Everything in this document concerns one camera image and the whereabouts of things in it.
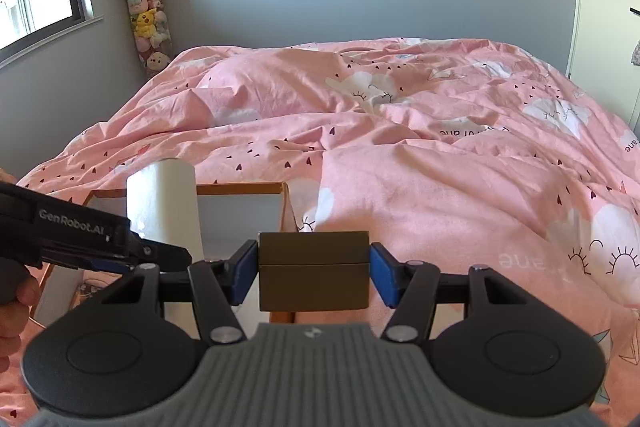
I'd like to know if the orange cardboard box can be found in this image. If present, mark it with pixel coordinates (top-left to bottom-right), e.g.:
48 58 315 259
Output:
32 182 307 326

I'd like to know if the white paper roll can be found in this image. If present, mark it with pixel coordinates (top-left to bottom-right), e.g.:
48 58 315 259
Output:
125 160 206 269

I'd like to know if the pink printed blanket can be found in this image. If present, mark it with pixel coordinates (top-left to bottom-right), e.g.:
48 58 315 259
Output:
0 38 640 427

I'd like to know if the person's left hand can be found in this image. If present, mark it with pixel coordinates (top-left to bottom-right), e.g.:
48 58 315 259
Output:
0 277 41 375

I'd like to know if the white wardrobe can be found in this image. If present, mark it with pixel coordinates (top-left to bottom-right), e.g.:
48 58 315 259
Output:
567 0 640 134

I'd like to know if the brown rectangular box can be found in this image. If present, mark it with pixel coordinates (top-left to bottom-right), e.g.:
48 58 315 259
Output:
257 231 371 312

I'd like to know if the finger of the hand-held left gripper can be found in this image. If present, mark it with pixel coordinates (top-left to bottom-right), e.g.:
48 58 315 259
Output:
80 258 139 275
131 232 192 273

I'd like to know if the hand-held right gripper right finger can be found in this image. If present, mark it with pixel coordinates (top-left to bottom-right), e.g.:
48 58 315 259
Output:
369 242 531 343

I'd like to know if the clear tube of plush toys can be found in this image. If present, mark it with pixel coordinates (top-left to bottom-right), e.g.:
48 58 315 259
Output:
116 0 177 76

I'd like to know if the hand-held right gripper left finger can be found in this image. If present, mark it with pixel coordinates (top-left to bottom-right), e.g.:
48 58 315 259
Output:
102 239 261 344

